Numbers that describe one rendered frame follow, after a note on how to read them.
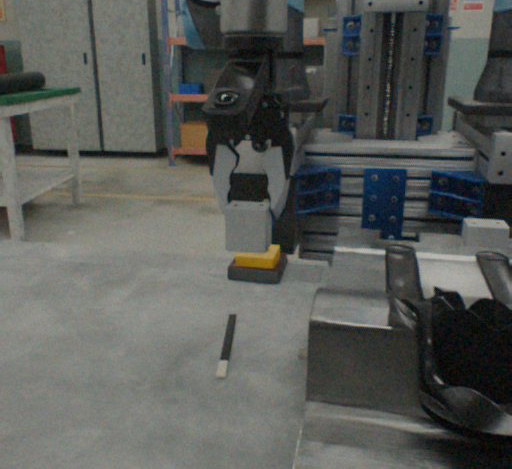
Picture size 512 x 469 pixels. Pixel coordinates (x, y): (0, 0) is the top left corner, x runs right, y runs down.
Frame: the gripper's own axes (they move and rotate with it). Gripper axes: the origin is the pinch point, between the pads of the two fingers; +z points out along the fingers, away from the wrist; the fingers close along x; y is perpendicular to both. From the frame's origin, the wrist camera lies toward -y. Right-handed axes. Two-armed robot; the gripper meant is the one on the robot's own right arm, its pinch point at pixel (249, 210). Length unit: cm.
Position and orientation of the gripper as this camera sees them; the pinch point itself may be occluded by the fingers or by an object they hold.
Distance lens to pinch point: 64.2
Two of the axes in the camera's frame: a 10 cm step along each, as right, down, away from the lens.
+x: -9.8, -0.6, 2.1
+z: 0.0, 9.6, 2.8
